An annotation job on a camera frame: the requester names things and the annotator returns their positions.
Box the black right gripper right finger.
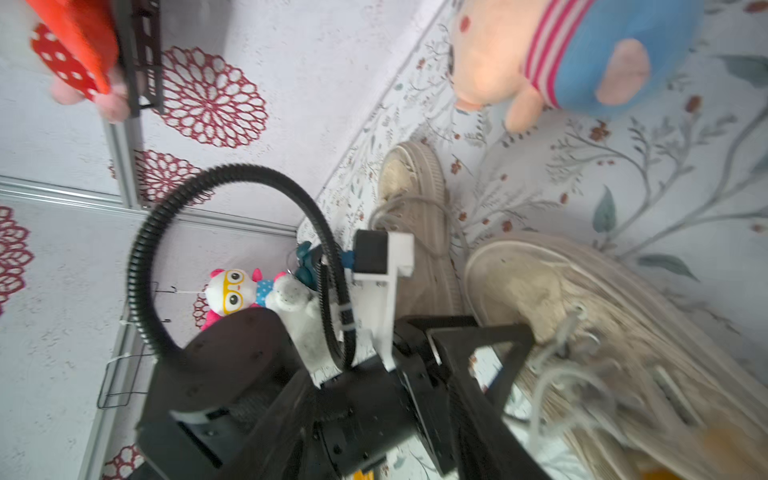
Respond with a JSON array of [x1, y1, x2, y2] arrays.
[[448, 383, 549, 479]]

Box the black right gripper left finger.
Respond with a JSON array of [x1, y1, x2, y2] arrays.
[[213, 368, 316, 479]]

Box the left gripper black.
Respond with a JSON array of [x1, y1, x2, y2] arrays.
[[310, 316, 534, 479]]

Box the beige lace sneaker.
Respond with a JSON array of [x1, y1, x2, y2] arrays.
[[368, 141, 465, 318], [463, 232, 767, 479]]

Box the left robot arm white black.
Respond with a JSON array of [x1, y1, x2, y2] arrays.
[[136, 309, 545, 479]]

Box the white fluffy plush dog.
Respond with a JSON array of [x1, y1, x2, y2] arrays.
[[265, 274, 337, 386]]

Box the teal handheld device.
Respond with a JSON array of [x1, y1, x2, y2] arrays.
[[293, 241, 324, 291]]

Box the white plush yellow glasses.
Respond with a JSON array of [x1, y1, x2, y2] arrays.
[[202, 269, 286, 330]]

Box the doll plush striped shirt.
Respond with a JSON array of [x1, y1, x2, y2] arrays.
[[451, 0, 704, 133]]

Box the pink frog plush red dress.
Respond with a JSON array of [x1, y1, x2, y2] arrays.
[[30, 23, 131, 124]]

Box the orange plush toy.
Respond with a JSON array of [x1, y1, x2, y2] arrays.
[[27, 0, 119, 94]]

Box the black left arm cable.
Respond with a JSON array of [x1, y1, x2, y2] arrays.
[[127, 163, 358, 373]]

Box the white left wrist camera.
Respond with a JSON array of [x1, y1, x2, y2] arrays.
[[317, 230, 415, 372]]

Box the black wire wall basket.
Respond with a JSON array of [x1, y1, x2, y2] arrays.
[[96, 301, 153, 410]]

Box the grey metal wall shelf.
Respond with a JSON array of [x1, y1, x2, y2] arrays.
[[110, 0, 165, 118]]

